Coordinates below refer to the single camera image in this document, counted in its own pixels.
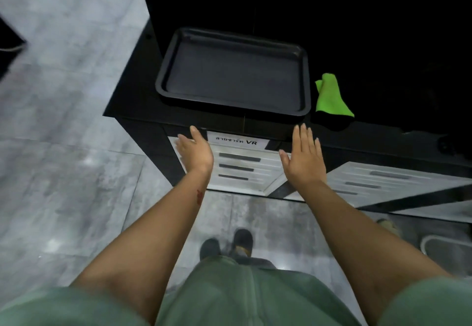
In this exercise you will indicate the person's left hand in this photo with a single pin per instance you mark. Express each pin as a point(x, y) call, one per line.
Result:
point(197, 156)

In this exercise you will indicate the person's right hand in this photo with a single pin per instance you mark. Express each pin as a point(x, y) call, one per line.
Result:
point(306, 167)

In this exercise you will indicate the person's left thumb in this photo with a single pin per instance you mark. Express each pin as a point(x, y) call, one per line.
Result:
point(198, 136)

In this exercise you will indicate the person's right little finger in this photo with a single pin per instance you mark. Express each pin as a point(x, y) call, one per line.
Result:
point(318, 147)

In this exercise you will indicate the person's right thumb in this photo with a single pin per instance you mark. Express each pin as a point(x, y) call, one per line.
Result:
point(284, 159)

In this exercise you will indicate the person's right middle finger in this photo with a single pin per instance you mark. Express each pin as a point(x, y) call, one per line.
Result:
point(304, 137)

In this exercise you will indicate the person's right forearm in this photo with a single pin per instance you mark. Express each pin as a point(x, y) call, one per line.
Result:
point(354, 237)

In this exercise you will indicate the person's left forearm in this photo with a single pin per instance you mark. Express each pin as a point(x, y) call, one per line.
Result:
point(155, 237)

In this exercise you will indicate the white paper label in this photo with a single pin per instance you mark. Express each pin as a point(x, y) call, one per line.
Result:
point(238, 140)

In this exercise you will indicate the white drawer unit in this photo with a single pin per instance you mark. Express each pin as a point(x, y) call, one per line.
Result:
point(243, 174)
point(387, 182)

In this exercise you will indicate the green cloth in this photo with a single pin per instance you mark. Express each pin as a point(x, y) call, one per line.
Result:
point(330, 97)

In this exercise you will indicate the black rectangular tray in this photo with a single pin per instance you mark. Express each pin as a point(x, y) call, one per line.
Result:
point(232, 71)

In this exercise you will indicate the black counter table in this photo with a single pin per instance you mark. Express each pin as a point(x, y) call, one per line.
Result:
point(134, 97)

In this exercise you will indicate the black shoe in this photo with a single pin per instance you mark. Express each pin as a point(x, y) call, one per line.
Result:
point(242, 241)
point(209, 249)

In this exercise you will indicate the dark trousers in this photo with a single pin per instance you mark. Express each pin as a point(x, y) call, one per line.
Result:
point(258, 262)

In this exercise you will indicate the beige shoe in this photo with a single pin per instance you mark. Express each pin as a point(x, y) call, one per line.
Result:
point(390, 227)

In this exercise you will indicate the black round knob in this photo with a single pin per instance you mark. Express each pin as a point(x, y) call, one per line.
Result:
point(447, 145)

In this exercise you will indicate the green shirt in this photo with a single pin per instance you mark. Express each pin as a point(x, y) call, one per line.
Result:
point(243, 296)

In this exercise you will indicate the grey plastic bin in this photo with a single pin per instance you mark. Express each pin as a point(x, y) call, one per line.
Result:
point(448, 255)

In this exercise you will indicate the dark black object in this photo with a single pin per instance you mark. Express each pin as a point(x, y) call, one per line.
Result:
point(9, 53)

